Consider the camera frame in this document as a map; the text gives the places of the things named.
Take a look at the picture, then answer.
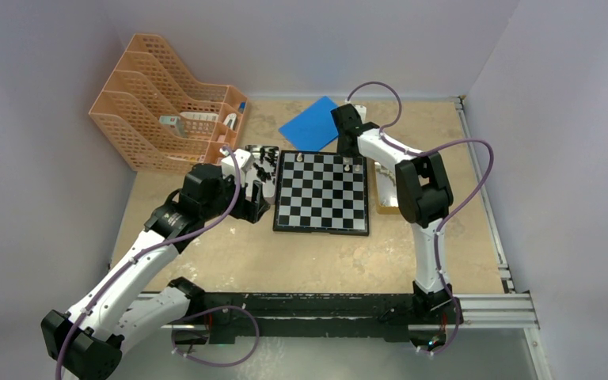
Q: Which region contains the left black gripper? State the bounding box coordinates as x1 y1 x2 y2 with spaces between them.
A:
200 168 268 222

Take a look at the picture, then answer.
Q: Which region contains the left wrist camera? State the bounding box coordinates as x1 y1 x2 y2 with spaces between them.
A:
220 149 254 186

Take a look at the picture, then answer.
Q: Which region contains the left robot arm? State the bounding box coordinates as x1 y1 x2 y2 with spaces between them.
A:
41 163 269 379

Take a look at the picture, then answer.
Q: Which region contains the black mounting rail base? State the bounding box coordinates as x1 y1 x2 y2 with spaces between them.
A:
151 291 465 348

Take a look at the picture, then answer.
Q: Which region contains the black and white chessboard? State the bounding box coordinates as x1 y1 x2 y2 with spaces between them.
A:
272 150 370 237

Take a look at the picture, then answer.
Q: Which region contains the orange mesh file organizer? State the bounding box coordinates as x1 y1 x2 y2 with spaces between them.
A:
89 33 249 173

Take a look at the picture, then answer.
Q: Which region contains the silver tin with black pieces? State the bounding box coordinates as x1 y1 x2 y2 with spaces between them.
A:
244 144 280 205

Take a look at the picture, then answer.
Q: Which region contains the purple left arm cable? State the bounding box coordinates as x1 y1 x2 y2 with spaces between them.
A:
55 146 261 380

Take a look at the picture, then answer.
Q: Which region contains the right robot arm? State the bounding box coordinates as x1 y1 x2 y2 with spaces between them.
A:
273 104 460 322

